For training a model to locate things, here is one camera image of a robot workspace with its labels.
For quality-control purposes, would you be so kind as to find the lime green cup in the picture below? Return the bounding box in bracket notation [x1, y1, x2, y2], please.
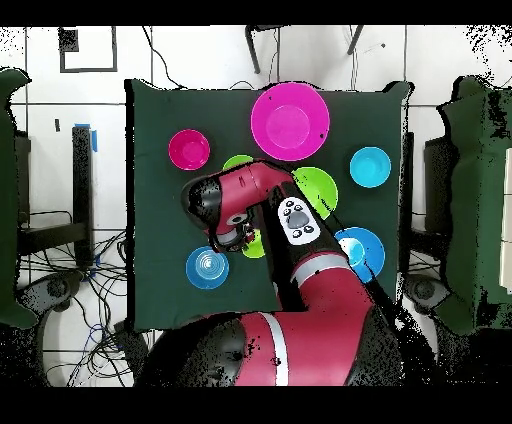
[241, 230, 267, 260]

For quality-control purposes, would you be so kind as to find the medium blue bowl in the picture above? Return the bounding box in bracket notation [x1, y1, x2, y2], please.
[185, 245, 231, 290]

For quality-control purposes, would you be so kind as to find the dark green table cloth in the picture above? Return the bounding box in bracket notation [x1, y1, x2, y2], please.
[127, 78, 411, 333]

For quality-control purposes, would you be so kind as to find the small green bowl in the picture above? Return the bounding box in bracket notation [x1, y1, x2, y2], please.
[222, 154, 257, 171]

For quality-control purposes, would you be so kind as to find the small red-pink bowl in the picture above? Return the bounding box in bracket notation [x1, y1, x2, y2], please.
[167, 128, 212, 172]

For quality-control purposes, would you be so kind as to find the large green bowl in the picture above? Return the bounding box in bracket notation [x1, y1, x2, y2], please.
[291, 166, 340, 221]

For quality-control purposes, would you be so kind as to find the large pink bowl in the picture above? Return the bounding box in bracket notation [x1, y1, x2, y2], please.
[250, 81, 331, 162]

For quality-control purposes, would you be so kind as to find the large blue bowl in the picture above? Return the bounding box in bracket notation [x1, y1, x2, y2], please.
[333, 227, 386, 285]

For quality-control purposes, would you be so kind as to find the black power box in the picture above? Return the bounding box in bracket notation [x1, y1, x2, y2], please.
[111, 319, 152, 373]

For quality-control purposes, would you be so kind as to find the small light blue bowl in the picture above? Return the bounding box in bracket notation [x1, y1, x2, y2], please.
[349, 146, 393, 189]

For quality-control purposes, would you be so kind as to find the black wheel base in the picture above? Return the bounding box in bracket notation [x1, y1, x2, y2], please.
[31, 271, 83, 312]
[403, 271, 449, 312]

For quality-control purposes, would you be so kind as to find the black tripod leg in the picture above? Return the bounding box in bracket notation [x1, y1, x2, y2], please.
[346, 26, 365, 56]
[245, 26, 283, 75]

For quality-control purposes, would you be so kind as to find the green covered side table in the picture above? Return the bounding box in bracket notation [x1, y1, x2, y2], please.
[0, 67, 37, 329]
[438, 75, 512, 336]

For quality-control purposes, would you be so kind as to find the tangle of black cables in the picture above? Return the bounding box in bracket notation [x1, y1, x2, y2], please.
[19, 209, 177, 387]

